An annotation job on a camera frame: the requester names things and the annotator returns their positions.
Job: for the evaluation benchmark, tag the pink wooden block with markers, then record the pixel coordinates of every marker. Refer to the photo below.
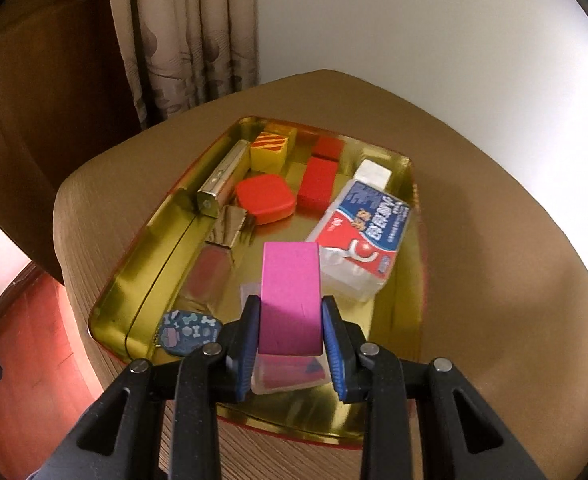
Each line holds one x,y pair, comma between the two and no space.
290,293

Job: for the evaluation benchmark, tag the white striped cube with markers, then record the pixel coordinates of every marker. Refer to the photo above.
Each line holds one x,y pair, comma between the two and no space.
373,174

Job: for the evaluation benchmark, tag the beige patterned curtain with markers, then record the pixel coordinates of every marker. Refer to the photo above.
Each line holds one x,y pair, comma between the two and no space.
179,54

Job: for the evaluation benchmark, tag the pink lip gloss tube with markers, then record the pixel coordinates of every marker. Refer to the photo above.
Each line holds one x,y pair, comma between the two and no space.
213,266

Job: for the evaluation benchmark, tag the red gold tin box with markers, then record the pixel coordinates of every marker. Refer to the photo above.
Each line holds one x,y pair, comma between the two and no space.
147,283

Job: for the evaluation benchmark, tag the brown wooden cabinet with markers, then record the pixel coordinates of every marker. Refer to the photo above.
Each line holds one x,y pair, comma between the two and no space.
64,99

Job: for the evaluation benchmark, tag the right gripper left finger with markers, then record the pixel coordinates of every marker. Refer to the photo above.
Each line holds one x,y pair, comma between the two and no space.
160,421

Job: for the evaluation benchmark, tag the clear case red insert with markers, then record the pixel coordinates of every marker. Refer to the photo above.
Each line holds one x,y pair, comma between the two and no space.
288,373

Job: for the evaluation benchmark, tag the blue patterned keychain pouch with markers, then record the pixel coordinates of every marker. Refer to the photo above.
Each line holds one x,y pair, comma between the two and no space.
181,332

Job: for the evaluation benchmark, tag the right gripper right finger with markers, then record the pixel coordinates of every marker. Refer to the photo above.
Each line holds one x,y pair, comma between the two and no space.
461,436

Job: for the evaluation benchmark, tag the red wooden block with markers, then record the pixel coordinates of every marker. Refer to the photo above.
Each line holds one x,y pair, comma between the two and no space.
316,188

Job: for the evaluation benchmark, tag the yellow striped cube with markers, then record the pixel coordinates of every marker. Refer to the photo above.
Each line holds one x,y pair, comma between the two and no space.
270,150

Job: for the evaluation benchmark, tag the red rounded case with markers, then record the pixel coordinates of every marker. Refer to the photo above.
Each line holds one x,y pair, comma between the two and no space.
267,198

